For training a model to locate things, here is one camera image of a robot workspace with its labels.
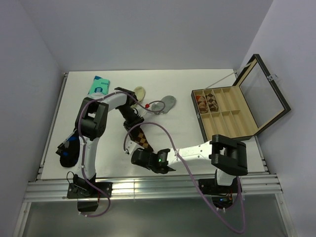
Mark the grey ankle sock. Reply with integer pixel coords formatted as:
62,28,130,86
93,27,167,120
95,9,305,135
151,95,176,115

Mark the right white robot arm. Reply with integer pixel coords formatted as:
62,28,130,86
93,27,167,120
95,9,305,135
131,134,248,193

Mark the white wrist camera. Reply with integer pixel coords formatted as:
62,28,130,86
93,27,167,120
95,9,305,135
137,110,152,118
124,140,138,155

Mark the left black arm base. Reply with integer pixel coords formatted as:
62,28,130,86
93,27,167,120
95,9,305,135
66,171,113,214

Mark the black blue sock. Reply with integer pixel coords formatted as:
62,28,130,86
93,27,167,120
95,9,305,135
56,129,80,168

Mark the black compartment storage box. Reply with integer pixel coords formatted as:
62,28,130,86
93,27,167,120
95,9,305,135
191,54,291,142

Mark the aluminium frame rail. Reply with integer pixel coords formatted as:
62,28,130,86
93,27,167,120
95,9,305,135
23,174,283,202

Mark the cream ankle sock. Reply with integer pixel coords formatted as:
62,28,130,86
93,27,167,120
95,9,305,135
134,86,146,103

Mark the rolled brown argyle sock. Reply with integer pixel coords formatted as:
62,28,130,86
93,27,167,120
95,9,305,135
206,93,219,112

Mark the rolled orange argyle sock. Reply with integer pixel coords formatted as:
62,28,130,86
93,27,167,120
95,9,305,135
196,95,208,114

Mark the brown argyle sock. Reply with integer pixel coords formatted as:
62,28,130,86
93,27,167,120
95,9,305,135
129,126,154,152
206,93,219,112

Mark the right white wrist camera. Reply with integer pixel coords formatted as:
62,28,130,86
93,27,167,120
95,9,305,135
124,140,138,155

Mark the teal patterned sock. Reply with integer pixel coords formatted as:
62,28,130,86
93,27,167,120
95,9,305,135
88,76,110,95

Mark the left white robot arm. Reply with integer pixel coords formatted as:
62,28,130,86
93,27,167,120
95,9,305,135
75,87,144,197

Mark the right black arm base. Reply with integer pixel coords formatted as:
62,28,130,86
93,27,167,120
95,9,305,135
198,178,238,209

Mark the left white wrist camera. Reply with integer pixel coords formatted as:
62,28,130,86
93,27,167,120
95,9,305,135
137,110,152,118

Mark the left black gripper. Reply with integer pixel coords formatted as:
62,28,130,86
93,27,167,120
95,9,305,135
118,105,144,140

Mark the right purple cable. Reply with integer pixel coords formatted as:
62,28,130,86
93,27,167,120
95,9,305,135
122,121,247,234

